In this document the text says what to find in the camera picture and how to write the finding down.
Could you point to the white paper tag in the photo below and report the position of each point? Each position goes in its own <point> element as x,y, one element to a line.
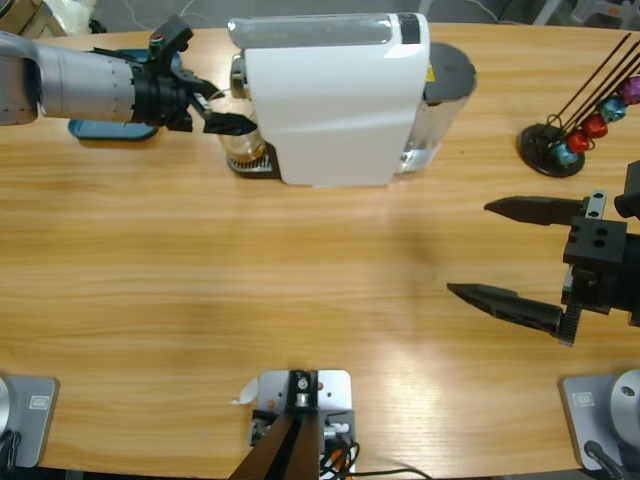
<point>247,392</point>

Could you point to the white plastic bag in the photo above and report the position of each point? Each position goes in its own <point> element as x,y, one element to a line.
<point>70,15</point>

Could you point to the clear drinking glass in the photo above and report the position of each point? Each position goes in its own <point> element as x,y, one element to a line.
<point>245,145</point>

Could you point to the teal plastic tray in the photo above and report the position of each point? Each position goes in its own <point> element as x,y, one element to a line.
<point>110,131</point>

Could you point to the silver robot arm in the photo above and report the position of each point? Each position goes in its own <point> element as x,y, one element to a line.
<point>55,82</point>

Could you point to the white plastic stool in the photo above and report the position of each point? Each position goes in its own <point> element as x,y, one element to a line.
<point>590,15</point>

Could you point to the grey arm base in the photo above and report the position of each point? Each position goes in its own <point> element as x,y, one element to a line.
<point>600,415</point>
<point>30,420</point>

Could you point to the blue coffee capsule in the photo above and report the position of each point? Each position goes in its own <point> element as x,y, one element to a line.
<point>567,155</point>
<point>614,109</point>

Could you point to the dark camera post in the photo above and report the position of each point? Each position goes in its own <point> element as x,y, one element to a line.
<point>295,440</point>

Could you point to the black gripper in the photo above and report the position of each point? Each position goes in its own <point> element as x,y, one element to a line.
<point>162,102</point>
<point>602,260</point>

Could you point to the cardboard box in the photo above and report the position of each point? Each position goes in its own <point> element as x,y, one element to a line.
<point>20,20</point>

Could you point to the black device at right edge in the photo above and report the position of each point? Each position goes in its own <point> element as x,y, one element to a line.
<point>334,390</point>

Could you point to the purple coffee capsule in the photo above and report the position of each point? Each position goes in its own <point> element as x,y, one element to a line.
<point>633,90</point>

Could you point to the red coffee capsule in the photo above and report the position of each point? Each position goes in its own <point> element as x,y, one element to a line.
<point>595,126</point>
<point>580,142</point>

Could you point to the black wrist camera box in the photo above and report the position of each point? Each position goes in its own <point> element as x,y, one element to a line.
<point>170,37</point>
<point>630,192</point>

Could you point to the black capsule holder with rods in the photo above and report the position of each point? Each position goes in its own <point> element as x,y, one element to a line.
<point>537,145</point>

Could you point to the white capsule coffee machine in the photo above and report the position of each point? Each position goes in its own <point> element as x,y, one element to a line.
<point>325,110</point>

